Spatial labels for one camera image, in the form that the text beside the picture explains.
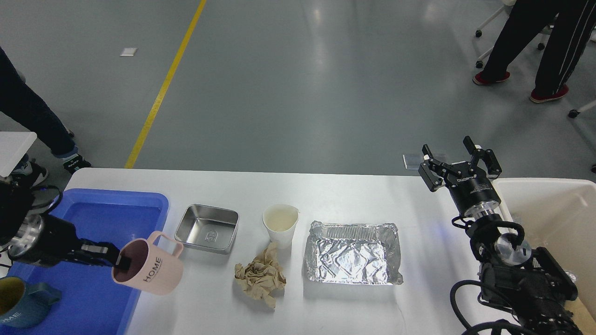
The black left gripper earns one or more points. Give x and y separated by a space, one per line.
58 242

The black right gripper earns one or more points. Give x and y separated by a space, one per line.
471 190

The pink HOME mug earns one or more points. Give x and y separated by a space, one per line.
152 269

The square stainless steel tray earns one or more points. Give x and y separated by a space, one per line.
207 228

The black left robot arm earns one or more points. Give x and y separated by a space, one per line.
31 235

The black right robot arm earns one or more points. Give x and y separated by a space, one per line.
515 278

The blue plastic tray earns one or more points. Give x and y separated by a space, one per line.
91 303

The clear floor plate left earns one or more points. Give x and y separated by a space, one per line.
412 161

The blue HOME mug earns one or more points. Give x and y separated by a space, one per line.
24 305

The white plastic bin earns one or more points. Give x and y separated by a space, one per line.
559 215

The aluminium foil container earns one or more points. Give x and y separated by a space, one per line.
353 253

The white side table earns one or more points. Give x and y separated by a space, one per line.
13 145

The crumpled brown paper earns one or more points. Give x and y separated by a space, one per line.
262 276

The white paper cup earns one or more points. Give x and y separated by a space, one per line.
280 221

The white office chair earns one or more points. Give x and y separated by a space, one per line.
488 30

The person in dark jeans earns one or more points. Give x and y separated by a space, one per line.
24 106

